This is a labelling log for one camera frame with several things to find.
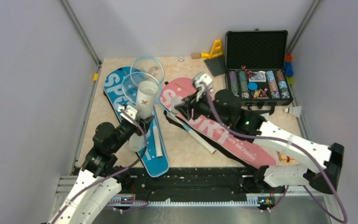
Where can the white shuttlecock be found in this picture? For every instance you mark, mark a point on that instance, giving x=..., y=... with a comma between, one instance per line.
x=175, y=101
x=294, y=111
x=265, y=115

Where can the dark grey building plate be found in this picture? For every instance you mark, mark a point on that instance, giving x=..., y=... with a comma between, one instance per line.
x=216, y=65

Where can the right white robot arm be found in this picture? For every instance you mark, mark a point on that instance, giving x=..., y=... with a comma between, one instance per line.
x=319, y=166

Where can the blue racket cover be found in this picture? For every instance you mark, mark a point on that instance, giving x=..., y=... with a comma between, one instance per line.
x=155, y=160

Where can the pink racket cover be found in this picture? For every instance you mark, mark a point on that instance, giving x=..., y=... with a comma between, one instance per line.
x=244, y=152

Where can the white shuttlecock below case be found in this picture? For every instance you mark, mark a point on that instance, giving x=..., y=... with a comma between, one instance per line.
x=265, y=115

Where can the lower blue badminton racket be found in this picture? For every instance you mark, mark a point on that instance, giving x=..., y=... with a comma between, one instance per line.
x=128, y=83

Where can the small wooden block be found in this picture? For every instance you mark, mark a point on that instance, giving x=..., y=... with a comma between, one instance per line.
x=196, y=56

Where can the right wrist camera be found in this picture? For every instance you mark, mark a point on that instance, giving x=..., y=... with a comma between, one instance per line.
x=203, y=83

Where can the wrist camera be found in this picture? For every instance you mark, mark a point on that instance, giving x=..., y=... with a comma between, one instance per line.
x=126, y=111
x=203, y=83

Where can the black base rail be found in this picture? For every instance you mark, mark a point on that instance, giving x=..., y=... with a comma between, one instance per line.
x=194, y=185

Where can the red white card box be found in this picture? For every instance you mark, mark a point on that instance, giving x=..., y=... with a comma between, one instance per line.
x=285, y=159

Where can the coloured toys in corner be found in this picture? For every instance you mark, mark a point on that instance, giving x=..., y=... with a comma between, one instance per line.
x=288, y=69

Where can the clear tube lid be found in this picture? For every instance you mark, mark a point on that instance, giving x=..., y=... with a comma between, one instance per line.
x=181, y=135

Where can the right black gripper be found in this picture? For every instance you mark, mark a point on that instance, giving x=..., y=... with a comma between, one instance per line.
x=189, y=102

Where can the black poker chip case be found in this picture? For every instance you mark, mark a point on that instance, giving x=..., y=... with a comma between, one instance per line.
x=254, y=63

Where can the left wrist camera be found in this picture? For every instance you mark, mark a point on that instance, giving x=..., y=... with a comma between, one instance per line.
x=126, y=111

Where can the yellow letter A toy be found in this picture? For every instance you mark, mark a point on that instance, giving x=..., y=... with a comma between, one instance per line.
x=216, y=51

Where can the upper blue badminton racket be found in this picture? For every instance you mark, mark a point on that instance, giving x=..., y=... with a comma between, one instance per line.
x=147, y=67

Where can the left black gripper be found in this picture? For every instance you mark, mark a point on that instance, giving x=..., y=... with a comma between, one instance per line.
x=145, y=122

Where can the blue badminton racket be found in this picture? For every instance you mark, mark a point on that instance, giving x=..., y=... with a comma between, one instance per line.
x=128, y=83
x=147, y=67

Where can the yellow clip on frame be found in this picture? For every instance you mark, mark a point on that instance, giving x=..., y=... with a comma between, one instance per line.
x=95, y=77

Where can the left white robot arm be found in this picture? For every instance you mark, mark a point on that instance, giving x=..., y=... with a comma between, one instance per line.
x=99, y=179

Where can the white shuttlecock tube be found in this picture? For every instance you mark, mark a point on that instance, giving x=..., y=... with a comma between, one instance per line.
x=144, y=96

